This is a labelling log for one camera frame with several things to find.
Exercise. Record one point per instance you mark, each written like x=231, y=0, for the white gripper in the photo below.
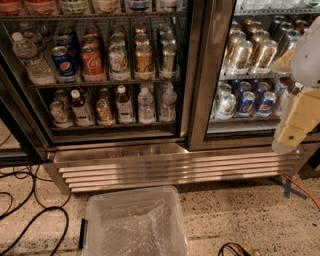
x=308, y=65

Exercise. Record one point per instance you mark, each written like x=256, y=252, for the orange soda can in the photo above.
x=144, y=67

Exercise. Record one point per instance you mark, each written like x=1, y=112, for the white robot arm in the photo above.
x=301, y=112

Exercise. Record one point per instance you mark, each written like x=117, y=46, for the blue Pepsi can lower right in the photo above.
x=265, y=104

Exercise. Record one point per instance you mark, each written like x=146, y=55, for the blue pepsi can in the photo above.
x=66, y=71
x=265, y=104
x=246, y=103

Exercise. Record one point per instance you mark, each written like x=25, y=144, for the blue Pepsi can lower middle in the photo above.
x=246, y=103

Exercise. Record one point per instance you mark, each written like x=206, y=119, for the gold silver can right door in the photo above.
x=239, y=61

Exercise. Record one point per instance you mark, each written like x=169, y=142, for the silver can lower right door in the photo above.
x=225, y=105

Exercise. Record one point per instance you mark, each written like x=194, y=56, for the green silver soda can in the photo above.
x=169, y=60

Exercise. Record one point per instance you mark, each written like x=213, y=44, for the stainless steel fridge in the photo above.
x=195, y=147

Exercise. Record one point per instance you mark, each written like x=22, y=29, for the green white soda can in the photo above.
x=118, y=62

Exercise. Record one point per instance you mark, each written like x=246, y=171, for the red Coca-Cola can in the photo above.
x=93, y=67

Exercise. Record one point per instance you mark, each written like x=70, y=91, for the blue Pepsi can front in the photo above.
x=66, y=71

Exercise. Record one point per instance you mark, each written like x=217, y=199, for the clear water bottle lower right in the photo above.
x=167, y=108

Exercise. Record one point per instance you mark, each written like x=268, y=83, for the clear water bottle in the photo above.
x=167, y=108
x=33, y=60
x=146, y=107

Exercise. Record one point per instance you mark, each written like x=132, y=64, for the dark tea bottle white cap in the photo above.
x=124, y=106

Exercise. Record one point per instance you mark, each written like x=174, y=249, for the amber juice bottle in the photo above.
x=105, y=115

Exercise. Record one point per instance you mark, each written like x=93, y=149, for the brown tea bottle white label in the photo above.
x=81, y=109

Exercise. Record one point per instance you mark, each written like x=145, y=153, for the clear plastic storage bin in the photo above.
x=139, y=222

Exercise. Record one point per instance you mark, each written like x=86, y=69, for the green label bottle lower left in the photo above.
x=61, y=115

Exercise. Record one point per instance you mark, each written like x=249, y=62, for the clear water bottle upper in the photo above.
x=33, y=60

